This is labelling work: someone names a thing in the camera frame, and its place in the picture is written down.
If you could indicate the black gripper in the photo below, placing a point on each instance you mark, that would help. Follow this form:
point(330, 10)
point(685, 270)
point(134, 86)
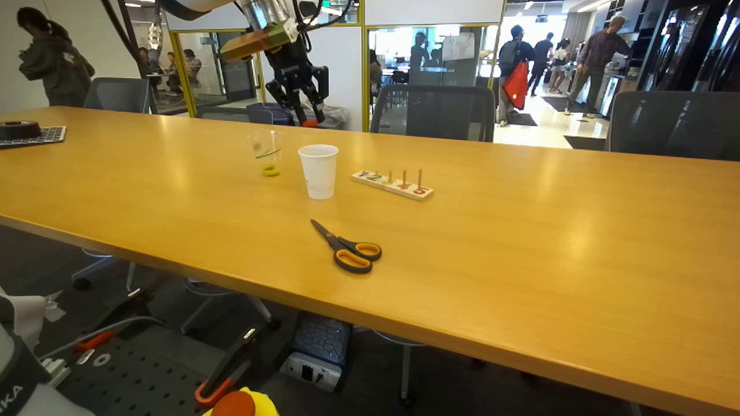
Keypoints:
point(291, 73)

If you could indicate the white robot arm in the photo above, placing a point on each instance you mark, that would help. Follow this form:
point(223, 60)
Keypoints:
point(255, 14)

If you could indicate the clear plastic cup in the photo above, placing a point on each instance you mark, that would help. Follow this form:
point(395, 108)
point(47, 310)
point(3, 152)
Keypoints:
point(267, 153)

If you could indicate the white paper cup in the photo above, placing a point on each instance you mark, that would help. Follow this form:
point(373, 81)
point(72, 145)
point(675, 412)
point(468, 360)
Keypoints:
point(318, 163)

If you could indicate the white number peg board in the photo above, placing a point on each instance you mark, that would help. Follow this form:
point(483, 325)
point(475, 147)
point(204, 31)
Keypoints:
point(393, 186)

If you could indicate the grey office chair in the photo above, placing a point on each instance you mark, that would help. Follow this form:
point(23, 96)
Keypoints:
point(439, 112)
point(675, 123)

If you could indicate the power strip on floor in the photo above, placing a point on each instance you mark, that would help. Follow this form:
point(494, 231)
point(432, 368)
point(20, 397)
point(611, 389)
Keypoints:
point(313, 371)

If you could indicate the black keyboard device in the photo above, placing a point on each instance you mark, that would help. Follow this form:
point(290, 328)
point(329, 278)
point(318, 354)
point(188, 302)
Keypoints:
point(16, 135)

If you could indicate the yellow red emergency stop button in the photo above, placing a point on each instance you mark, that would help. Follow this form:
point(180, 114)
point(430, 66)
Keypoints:
point(242, 402)

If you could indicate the grey office chair right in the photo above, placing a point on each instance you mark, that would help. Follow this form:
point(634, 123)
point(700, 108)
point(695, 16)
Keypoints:
point(675, 123)

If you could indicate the wrist camera wooden mount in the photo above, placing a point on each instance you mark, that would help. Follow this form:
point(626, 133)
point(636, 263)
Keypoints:
point(260, 41)

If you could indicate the orange handled scissors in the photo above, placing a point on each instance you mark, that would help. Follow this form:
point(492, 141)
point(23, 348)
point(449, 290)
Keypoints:
point(349, 255)

